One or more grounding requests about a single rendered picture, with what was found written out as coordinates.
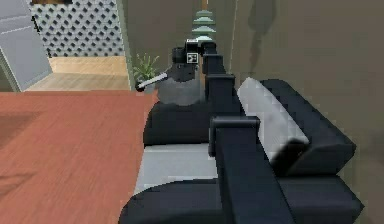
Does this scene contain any white lattice panel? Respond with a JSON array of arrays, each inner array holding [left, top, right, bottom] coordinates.
[[29, 0, 126, 58]]

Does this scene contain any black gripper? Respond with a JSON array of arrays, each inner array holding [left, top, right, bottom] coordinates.
[[134, 46, 202, 93]]

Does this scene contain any grey room door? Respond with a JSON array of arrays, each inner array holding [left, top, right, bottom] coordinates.
[[0, 0, 54, 93]]

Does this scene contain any green tiered floor lamp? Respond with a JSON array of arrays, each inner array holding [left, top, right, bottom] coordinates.
[[190, 0, 218, 43]]

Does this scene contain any black armchair with grey cushions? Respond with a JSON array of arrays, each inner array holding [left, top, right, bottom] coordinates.
[[117, 76, 365, 224]]

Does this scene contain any green houseplant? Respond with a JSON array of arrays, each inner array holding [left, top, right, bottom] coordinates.
[[132, 52, 161, 93]]

